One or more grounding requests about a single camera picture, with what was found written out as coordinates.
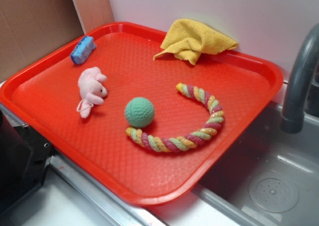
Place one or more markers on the red plastic tray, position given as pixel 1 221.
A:
pixel 46 95

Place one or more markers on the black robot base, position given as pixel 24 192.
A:
pixel 24 157

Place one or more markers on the grey faucet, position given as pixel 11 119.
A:
pixel 302 93

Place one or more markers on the multicolour twisted rope toy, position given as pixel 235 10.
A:
pixel 191 140

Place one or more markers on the grey sink basin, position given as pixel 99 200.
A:
pixel 267 177

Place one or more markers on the pink plush toy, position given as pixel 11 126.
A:
pixel 92 91

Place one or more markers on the green dimpled ball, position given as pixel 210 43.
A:
pixel 139 112

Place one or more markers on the brown cardboard panel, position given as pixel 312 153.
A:
pixel 31 29

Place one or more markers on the yellow cloth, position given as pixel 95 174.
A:
pixel 187 40

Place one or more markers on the blue sponge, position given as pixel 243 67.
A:
pixel 83 50

